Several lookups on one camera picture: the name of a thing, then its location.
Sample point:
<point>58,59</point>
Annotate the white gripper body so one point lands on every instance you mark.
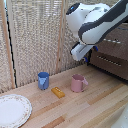
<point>81,51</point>

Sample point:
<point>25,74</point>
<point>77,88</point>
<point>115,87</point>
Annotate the blue mug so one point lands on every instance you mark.
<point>43,81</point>

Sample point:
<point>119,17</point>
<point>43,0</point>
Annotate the pink mug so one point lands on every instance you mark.
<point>77,83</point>

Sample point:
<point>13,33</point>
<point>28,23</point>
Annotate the wide woven wooden screen panel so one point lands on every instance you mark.
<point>33,36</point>

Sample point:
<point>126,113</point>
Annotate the pale grey board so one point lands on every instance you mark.
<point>121,119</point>

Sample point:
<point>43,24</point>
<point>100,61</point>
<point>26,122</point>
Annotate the white floral rim plate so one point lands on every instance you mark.
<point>13,111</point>

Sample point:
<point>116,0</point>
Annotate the dark frame drawer cabinet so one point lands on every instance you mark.
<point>113,75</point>

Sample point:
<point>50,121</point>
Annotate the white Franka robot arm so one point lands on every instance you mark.
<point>96,20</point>

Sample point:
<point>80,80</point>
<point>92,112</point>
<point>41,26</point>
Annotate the narrow woven wooden screen panel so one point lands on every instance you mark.
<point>4,50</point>

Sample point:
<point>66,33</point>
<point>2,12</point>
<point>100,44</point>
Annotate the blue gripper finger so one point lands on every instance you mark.
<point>95,48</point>
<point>86,60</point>

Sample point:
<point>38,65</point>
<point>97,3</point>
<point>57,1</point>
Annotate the yellow rectangular block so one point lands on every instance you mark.
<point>58,92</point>

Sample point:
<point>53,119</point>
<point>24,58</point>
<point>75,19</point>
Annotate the brown woven drawer front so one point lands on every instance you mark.
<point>110,68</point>
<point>116,48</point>

